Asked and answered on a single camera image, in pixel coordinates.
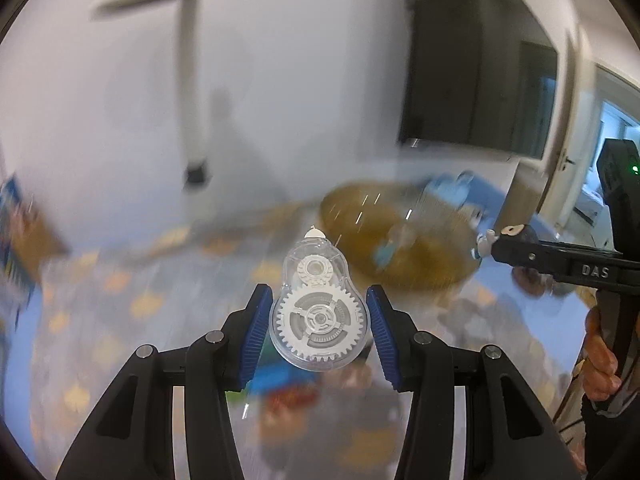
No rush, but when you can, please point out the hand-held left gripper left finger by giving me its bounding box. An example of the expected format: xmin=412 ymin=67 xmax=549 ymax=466
xmin=55 ymin=283 xmax=275 ymax=480

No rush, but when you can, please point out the light blue plastic object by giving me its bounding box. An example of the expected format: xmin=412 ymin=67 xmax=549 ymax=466
xmin=424 ymin=171 xmax=482 ymax=212

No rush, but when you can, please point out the amber glass bowl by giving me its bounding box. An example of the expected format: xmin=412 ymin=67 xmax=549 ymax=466
xmin=320 ymin=180 xmax=488 ymax=292

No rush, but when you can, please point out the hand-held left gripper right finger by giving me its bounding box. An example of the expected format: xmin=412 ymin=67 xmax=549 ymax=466
xmin=366 ymin=285 xmax=588 ymax=480

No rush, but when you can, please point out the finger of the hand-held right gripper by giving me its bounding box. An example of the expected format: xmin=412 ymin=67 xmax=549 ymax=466
xmin=492 ymin=226 xmax=566 ymax=281

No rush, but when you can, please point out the black computer monitor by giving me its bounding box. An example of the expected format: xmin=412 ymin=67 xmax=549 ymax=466
xmin=399 ymin=0 xmax=559 ymax=162

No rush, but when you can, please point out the person's right forearm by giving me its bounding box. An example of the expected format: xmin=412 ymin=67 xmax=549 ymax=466
xmin=580 ymin=375 xmax=640 ymax=480

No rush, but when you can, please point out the patterned fan-print mat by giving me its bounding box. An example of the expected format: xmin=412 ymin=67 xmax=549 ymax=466
xmin=20 ymin=200 xmax=596 ymax=480

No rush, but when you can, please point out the person's right hand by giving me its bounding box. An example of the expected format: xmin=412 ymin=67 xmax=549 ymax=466
xmin=582 ymin=305 xmax=623 ymax=411

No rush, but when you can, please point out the row of upright books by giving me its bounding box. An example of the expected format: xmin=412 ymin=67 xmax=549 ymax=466
xmin=0 ymin=172 xmax=70 ymax=323

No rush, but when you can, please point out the white door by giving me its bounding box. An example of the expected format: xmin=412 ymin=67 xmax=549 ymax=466
xmin=542 ymin=27 xmax=603 ymax=223

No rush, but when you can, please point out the white desk lamp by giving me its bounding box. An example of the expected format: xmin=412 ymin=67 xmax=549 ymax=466
xmin=90 ymin=0 xmax=266 ymax=192

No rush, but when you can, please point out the clear correction tape dispenser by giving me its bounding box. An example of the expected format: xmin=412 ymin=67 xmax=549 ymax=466
xmin=268 ymin=226 xmax=371 ymax=372

